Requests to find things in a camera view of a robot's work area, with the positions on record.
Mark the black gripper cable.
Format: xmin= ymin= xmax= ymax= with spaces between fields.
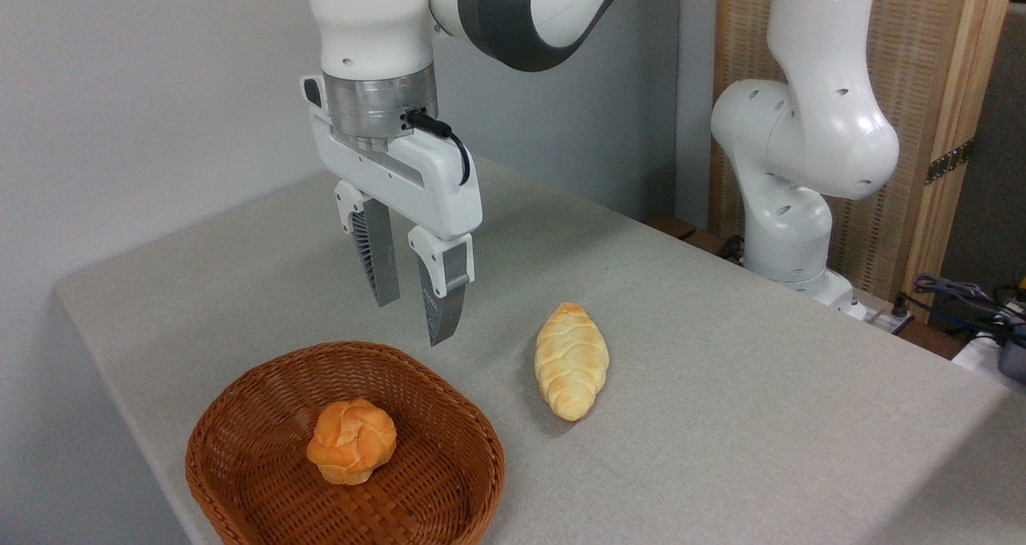
xmin=406 ymin=109 xmax=473 ymax=188

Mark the long braided bread loaf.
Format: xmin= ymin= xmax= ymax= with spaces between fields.
xmin=534 ymin=301 xmax=611 ymax=423

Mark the dark metal screen hinge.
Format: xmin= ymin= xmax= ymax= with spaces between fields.
xmin=925 ymin=137 xmax=976 ymax=186

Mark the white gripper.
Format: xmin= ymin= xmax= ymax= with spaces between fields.
xmin=301 ymin=75 xmax=484 ymax=347

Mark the brown wicker basket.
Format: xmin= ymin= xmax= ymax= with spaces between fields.
xmin=185 ymin=341 xmax=507 ymax=545

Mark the round orange bread roll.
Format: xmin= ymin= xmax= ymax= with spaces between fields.
xmin=305 ymin=398 xmax=398 ymax=486

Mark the wooden woven folding screen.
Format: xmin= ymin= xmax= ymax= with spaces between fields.
xmin=709 ymin=0 xmax=1018 ymax=322

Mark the brown wooden board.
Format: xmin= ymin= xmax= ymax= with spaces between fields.
xmin=642 ymin=213 xmax=748 ymax=267

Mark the blue and black cable bundle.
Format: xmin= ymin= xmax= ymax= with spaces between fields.
xmin=912 ymin=272 xmax=1026 ymax=339

